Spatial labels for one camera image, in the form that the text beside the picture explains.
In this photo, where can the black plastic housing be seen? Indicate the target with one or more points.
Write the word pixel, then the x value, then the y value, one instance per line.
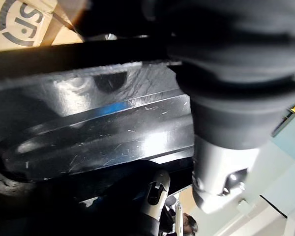
pixel 100 132

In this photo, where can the person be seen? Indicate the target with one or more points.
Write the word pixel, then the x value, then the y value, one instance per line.
pixel 189 224

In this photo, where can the cardboard box with round logo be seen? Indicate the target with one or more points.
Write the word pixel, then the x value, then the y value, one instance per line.
pixel 27 24

